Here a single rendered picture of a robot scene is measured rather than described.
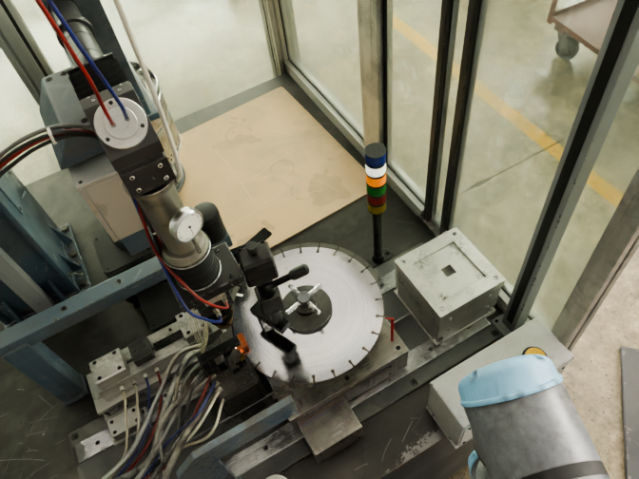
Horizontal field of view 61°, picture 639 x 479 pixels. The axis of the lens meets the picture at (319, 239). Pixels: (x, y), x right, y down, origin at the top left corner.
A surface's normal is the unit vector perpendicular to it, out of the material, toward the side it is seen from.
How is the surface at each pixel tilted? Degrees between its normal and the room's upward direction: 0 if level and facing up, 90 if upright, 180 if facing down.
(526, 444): 24
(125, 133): 45
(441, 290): 0
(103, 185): 90
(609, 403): 0
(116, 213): 90
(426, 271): 0
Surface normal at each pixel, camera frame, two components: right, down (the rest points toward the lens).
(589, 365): -0.10, -0.59
